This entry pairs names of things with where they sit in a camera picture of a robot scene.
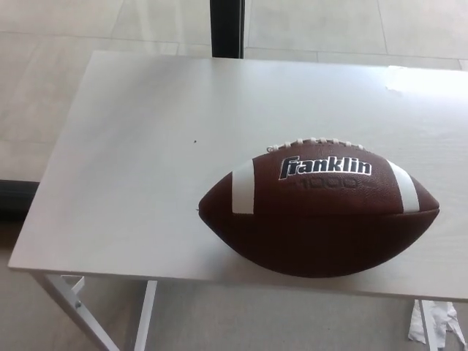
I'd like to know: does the brown Franklin american football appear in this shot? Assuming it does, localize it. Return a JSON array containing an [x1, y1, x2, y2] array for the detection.
[[197, 137, 440, 290]]

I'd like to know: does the white slim metal table leg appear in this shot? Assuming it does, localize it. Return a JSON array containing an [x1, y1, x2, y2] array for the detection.
[[419, 299, 440, 351]]

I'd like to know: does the white metal table leg frame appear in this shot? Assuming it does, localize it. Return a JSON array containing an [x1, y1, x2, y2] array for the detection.
[[30, 273, 159, 351]]

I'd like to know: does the crumpled white paper scrap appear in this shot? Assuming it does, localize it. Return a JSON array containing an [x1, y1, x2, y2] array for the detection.
[[408, 300, 460, 347]]

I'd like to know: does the black vertical door frame post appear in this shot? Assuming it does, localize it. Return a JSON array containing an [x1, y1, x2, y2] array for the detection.
[[210, 0, 246, 59]]

